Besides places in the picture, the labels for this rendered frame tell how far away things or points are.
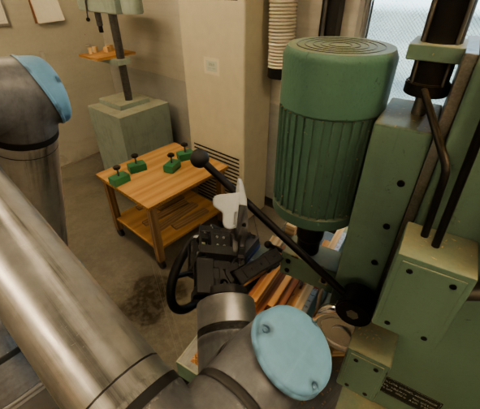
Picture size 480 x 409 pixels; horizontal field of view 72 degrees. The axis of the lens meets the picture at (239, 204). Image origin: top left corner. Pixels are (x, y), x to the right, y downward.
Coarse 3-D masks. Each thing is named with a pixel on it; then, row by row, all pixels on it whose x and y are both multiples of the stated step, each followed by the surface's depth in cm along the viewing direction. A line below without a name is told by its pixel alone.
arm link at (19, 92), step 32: (0, 64) 49; (32, 64) 52; (0, 96) 48; (32, 96) 52; (64, 96) 55; (0, 128) 51; (32, 128) 54; (0, 160) 57; (32, 160) 58; (32, 192) 63; (64, 224) 76
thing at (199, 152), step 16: (192, 160) 58; (208, 160) 59; (224, 176) 59; (256, 208) 58; (272, 224) 58; (288, 240) 58; (304, 256) 58; (320, 272) 57; (336, 288) 57; (352, 288) 57; (368, 288) 57; (336, 304) 57; (352, 304) 55; (368, 304) 55; (352, 320) 56; (368, 320) 55
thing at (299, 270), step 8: (296, 240) 79; (288, 248) 77; (320, 248) 77; (328, 248) 77; (288, 256) 76; (296, 256) 74; (312, 256) 74; (320, 256) 74; (328, 256) 74; (336, 256) 74; (280, 264) 78; (288, 264) 77; (296, 264) 75; (304, 264) 74; (320, 264) 73; (328, 264) 73; (336, 264) 73; (288, 272) 78; (296, 272) 77; (304, 272) 75; (312, 272) 74; (328, 272) 71; (336, 272) 71; (304, 280) 77; (312, 280) 75; (328, 288) 74
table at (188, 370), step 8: (328, 232) 107; (328, 240) 104; (312, 312) 83; (192, 344) 75; (184, 352) 73; (192, 352) 73; (176, 360) 72; (184, 360) 72; (184, 368) 71; (192, 368) 70; (184, 376) 73; (192, 376) 71
